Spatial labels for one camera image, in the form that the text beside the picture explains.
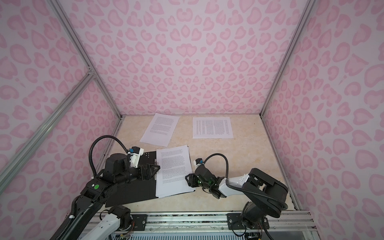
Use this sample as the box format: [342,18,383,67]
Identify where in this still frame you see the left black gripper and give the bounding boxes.
[116,162,161,187]

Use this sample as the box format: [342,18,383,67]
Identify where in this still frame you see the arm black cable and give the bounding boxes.
[203,152,289,211]
[88,134,130,178]

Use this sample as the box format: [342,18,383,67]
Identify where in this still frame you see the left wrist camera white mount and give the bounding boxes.
[129,147,144,168]

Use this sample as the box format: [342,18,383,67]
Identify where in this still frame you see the aluminium frame post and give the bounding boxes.
[47,0,123,120]
[260,0,318,119]

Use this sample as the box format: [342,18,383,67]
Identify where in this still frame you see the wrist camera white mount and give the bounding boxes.
[129,147,144,168]
[194,158,205,169]

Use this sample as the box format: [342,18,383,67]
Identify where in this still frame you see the aluminium frame diagonal bar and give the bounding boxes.
[1,71,95,193]

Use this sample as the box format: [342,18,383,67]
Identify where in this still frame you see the aluminium frame right post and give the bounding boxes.
[260,0,318,119]

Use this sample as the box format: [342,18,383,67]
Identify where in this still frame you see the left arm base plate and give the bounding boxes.
[119,214,148,232]

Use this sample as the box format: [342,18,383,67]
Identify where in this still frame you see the blue A4 clip folder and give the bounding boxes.
[105,151,157,207]

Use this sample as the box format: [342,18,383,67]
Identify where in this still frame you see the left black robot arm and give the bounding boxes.
[52,152,160,240]

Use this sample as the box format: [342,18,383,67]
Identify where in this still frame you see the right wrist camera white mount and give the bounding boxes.
[194,158,205,169]

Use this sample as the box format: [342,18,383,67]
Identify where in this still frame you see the aluminium frame left post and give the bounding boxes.
[47,0,123,120]

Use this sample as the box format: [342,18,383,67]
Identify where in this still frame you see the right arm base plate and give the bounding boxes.
[226,213,270,230]

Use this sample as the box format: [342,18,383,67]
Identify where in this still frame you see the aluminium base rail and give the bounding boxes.
[56,210,319,240]

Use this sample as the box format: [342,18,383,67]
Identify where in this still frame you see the printed sheet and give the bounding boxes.
[193,117,234,139]
[156,145,196,198]
[140,113,180,147]

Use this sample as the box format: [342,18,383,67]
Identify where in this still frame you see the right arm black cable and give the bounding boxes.
[203,152,289,211]

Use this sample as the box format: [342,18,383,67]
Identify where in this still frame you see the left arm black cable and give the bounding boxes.
[88,134,130,178]

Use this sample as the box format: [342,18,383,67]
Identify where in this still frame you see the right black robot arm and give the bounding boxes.
[185,164,288,229]

